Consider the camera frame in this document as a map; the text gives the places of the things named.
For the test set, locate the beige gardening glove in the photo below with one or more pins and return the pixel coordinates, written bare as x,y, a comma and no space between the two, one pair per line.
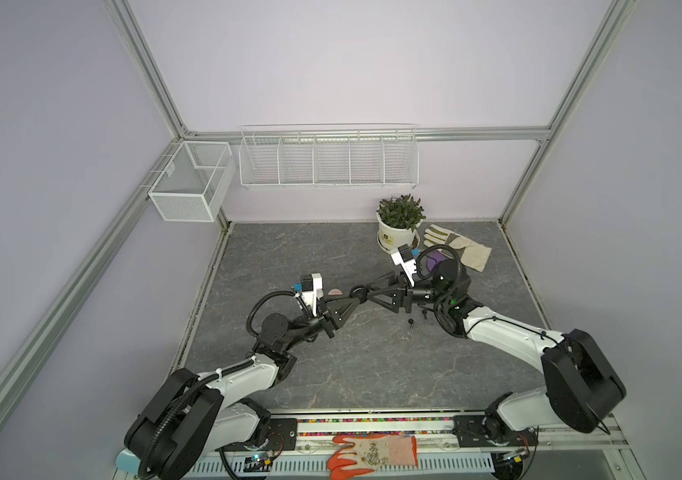
473,255

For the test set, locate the potted green plant white pot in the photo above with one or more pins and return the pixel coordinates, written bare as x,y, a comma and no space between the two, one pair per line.
398,220

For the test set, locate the red white work glove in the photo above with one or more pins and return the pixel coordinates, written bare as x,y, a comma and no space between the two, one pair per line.
361,455

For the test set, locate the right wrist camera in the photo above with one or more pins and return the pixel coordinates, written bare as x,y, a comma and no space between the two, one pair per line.
404,257

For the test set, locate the teal plastic scoop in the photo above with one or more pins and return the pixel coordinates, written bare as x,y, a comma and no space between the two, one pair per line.
127,462

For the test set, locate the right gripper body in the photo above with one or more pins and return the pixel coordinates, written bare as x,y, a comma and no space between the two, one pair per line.
424,295

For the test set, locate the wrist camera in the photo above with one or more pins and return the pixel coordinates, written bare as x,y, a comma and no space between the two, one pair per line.
307,292
404,257

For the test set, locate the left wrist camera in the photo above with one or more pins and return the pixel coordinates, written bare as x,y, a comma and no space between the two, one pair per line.
307,292

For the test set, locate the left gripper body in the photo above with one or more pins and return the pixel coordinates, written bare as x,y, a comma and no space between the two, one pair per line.
325,319

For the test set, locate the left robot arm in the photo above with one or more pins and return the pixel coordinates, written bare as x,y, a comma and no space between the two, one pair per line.
191,413

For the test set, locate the white mesh box basket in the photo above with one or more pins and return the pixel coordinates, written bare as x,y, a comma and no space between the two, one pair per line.
194,182

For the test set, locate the white wire shelf basket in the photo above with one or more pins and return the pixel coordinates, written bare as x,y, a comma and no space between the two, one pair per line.
366,155

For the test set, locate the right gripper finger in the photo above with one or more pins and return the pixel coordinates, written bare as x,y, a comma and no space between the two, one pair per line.
383,282
389,302

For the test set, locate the black earbud charging case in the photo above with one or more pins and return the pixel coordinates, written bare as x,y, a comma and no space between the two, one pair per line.
359,292

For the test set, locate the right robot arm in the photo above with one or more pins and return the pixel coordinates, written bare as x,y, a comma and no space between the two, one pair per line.
581,387

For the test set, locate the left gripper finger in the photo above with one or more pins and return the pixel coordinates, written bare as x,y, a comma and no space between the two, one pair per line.
348,311
337,301

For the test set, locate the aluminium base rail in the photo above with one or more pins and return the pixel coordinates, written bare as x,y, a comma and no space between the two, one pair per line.
446,430

